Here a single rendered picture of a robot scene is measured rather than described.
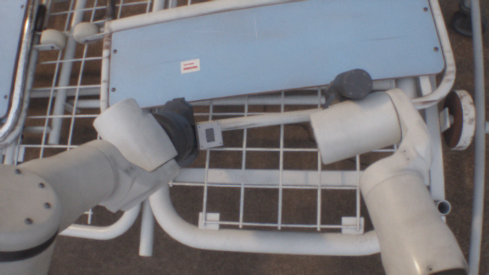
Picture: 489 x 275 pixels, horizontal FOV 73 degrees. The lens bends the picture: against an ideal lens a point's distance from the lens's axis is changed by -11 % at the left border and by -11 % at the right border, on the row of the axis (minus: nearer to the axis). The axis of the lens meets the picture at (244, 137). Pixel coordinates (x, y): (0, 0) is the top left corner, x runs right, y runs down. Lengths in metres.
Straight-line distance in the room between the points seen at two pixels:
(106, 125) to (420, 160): 0.36
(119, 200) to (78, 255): 1.03
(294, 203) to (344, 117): 0.78
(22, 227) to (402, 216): 0.30
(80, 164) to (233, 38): 0.48
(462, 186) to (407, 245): 0.97
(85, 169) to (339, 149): 0.27
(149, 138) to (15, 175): 0.23
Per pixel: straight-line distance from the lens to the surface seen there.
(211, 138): 0.64
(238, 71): 0.73
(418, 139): 0.40
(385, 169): 0.38
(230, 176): 0.76
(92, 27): 0.91
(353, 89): 0.42
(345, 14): 0.78
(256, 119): 0.70
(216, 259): 1.23
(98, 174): 0.38
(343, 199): 1.20
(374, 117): 0.43
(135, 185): 0.41
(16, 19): 1.03
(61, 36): 0.96
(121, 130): 0.47
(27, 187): 0.27
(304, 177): 0.74
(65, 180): 0.34
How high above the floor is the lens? 1.19
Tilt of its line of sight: 73 degrees down
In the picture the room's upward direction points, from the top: 35 degrees counter-clockwise
